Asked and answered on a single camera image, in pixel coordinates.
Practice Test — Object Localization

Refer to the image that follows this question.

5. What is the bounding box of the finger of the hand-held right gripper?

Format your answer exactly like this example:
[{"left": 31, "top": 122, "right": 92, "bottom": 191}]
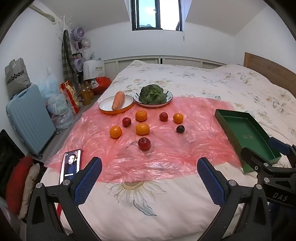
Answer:
[
  {"left": 240, "top": 147, "right": 296, "bottom": 184},
  {"left": 269, "top": 136, "right": 296, "bottom": 167}
]

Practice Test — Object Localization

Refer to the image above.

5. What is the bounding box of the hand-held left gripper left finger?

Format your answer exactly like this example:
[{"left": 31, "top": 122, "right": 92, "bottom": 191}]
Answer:
[{"left": 26, "top": 157, "right": 103, "bottom": 241}]

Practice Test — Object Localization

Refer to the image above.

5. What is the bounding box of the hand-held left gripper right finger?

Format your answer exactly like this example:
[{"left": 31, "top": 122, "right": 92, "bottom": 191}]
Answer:
[{"left": 196, "top": 157, "right": 272, "bottom": 241}]

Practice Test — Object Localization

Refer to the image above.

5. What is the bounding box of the green rectangular tray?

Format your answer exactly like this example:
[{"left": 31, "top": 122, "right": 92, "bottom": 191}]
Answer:
[{"left": 214, "top": 109, "right": 282, "bottom": 174}]

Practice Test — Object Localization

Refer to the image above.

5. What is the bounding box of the large red apple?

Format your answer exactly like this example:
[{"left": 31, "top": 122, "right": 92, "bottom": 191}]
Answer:
[{"left": 138, "top": 137, "right": 151, "bottom": 151}]

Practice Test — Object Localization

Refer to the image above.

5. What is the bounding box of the smartphone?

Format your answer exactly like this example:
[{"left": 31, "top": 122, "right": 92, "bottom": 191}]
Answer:
[{"left": 59, "top": 149, "right": 82, "bottom": 185}]

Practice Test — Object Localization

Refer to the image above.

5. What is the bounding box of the pink plastic sheet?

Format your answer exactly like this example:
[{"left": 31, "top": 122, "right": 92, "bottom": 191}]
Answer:
[{"left": 44, "top": 95, "right": 243, "bottom": 183}]

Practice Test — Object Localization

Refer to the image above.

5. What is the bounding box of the beige cushion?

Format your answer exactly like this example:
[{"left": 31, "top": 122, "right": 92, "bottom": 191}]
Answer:
[{"left": 18, "top": 163, "right": 41, "bottom": 219}]

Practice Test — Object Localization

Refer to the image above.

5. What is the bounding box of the red cushion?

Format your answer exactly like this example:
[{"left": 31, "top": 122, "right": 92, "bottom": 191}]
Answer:
[{"left": 6, "top": 156, "right": 34, "bottom": 215}]

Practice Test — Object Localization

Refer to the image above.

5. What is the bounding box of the clear plastic bag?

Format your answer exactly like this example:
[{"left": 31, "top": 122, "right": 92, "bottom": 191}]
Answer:
[{"left": 46, "top": 93, "right": 74, "bottom": 130}]

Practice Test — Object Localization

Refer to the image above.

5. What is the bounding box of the orange-rimmed white plate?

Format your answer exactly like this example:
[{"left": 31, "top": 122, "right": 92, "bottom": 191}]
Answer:
[{"left": 99, "top": 95, "right": 134, "bottom": 115}]

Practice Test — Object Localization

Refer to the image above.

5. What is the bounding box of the wooden headboard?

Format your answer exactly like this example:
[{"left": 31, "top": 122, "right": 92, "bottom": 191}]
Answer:
[{"left": 243, "top": 52, "right": 296, "bottom": 88}]

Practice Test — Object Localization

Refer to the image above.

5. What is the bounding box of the black bag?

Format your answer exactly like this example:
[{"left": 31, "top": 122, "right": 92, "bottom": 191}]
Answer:
[{"left": 0, "top": 129, "right": 26, "bottom": 197}]

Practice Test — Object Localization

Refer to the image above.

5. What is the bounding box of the yellow oil bottle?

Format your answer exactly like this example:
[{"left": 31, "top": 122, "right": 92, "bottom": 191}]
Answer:
[
  {"left": 85, "top": 82, "right": 95, "bottom": 101},
  {"left": 80, "top": 84, "right": 90, "bottom": 106}
]

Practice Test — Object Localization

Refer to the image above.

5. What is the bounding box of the carrot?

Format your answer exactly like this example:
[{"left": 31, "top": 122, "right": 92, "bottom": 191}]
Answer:
[{"left": 112, "top": 91, "right": 125, "bottom": 111}]

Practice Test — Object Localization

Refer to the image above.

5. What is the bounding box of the light blue suitcase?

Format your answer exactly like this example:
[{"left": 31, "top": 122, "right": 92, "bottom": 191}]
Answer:
[{"left": 6, "top": 84, "right": 60, "bottom": 159}]

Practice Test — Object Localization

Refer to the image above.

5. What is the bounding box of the red snack bag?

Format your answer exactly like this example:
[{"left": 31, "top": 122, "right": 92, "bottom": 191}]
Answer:
[{"left": 60, "top": 80, "right": 81, "bottom": 115}]

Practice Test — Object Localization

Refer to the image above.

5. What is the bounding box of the blue-rimmed white plate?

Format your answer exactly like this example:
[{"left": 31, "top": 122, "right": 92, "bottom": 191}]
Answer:
[{"left": 133, "top": 89, "right": 174, "bottom": 107}]

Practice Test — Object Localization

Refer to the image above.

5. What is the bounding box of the red plastic bag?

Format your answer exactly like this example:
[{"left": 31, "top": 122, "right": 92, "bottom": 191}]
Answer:
[{"left": 92, "top": 77, "right": 112, "bottom": 95}]

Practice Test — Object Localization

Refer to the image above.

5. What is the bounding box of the floral white blanket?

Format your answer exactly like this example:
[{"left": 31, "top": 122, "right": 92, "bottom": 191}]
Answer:
[{"left": 39, "top": 60, "right": 296, "bottom": 241}]

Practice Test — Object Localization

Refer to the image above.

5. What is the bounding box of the bluish plastic bag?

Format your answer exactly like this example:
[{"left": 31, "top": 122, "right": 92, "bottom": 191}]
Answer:
[{"left": 38, "top": 67, "right": 60, "bottom": 99}]

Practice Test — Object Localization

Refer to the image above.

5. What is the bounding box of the green leafy vegetable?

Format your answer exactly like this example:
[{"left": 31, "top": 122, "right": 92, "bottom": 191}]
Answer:
[{"left": 139, "top": 85, "right": 167, "bottom": 105}]

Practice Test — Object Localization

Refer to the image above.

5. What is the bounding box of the white slatted cabinet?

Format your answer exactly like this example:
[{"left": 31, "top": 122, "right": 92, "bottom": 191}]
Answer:
[{"left": 104, "top": 56, "right": 227, "bottom": 80}]

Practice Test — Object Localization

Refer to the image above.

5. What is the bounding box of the purple fan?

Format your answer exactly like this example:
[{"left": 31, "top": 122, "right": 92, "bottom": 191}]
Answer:
[
  {"left": 73, "top": 58, "right": 84, "bottom": 71},
  {"left": 70, "top": 27, "right": 86, "bottom": 42}
]

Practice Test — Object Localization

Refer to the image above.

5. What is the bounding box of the plaid scarf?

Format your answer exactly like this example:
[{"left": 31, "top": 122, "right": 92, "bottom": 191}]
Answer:
[{"left": 61, "top": 30, "right": 79, "bottom": 81}]

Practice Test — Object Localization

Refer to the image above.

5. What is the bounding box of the grey printed bag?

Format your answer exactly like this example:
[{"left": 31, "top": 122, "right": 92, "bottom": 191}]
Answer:
[{"left": 5, "top": 58, "right": 31, "bottom": 100}]

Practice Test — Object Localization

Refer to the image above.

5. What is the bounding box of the white coat rack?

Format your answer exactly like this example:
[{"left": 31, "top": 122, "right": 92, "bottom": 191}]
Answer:
[{"left": 55, "top": 16, "right": 74, "bottom": 58}]

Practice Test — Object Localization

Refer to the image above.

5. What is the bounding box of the beige pipe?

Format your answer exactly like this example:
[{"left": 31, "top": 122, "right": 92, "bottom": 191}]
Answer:
[{"left": 29, "top": 5, "right": 56, "bottom": 24}]

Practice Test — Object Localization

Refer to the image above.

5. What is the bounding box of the dark-framed window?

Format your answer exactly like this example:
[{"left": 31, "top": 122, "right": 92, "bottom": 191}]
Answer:
[{"left": 131, "top": 0, "right": 183, "bottom": 32}]

